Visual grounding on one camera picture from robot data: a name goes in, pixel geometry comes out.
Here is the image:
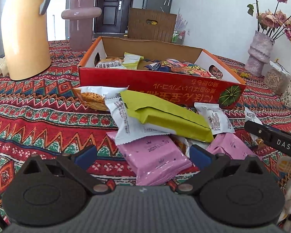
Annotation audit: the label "dried pink roses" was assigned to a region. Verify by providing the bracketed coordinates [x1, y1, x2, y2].
[247, 0, 291, 42]

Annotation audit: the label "oat cracker packet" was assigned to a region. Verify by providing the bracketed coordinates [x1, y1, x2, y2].
[95, 58, 125, 69]

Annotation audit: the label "clear lidded snack jar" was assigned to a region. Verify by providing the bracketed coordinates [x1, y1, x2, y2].
[262, 61, 291, 96]

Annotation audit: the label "red orange chip bag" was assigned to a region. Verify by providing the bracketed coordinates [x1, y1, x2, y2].
[146, 58, 216, 79]

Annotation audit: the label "textured lilac vase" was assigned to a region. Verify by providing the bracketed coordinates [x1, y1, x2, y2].
[244, 31, 275, 77]

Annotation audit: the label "mauve glass vase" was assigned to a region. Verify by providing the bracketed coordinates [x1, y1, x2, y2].
[61, 0, 102, 51]

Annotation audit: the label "white nutrition label packet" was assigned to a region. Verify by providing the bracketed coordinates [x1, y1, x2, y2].
[194, 103, 235, 135]

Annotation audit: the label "red cardboard tray box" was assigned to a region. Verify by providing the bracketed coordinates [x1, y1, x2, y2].
[79, 36, 246, 108]

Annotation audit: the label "yellow thermos jug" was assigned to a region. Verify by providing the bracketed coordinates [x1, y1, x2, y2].
[1, 0, 51, 81]

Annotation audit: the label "pink snack packet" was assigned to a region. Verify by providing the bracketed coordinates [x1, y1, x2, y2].
[206, 133, 262, 160]
[117, 135, 192, 186]

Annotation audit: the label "dark front door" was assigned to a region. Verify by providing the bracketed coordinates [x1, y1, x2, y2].
[94, 0, 133, 34]

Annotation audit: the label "brown wooden chair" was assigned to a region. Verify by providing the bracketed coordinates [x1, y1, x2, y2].
[128, 8, 177, 43]

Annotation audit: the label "large green snack pack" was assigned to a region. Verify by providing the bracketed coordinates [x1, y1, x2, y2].
[120, 90, 213, 143]

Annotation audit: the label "silver dark snack packet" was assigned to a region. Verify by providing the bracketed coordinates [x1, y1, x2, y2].
[105, 94, 168, 145]

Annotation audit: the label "white snack packet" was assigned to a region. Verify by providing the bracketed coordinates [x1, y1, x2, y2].
[72, 86, 128, 111]

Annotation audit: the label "small green snack bar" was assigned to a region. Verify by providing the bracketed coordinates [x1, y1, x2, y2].
[122, 52, 144, 70]

